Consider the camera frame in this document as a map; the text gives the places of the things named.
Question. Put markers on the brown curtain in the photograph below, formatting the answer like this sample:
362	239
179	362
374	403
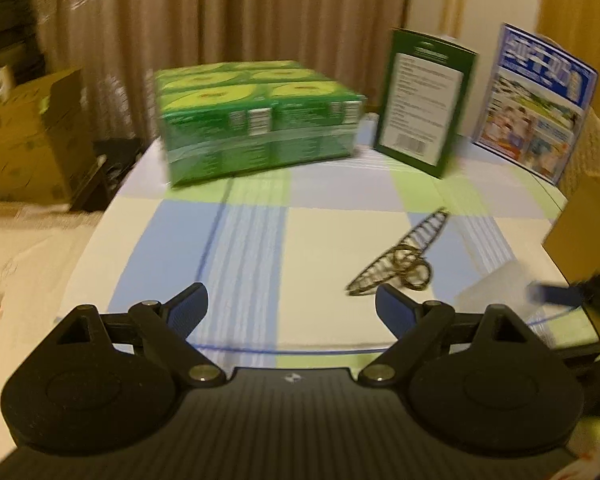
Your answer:
119	45

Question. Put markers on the metal Eiffel tower model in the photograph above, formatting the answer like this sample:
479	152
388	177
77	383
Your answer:
404	262

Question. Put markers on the open brown cardboard box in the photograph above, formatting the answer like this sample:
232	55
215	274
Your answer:
573	243

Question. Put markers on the blue milk carton box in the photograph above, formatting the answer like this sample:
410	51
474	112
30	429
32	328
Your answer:
535	104

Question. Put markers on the checkered tablecloth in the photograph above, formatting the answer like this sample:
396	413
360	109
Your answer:
277	249

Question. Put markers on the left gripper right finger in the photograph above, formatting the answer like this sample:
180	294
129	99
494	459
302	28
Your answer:
418	328

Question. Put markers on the brown cardboard boxes on floor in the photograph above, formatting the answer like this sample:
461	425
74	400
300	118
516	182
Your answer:
46	147

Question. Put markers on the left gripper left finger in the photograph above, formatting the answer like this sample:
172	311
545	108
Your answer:
164	329

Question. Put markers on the green white milk carton box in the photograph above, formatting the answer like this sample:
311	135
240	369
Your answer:
426	90

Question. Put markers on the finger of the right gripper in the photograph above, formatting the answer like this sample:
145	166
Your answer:
552	293

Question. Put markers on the green shrink-wrapped drink pack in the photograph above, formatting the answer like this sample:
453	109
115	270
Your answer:
228	118

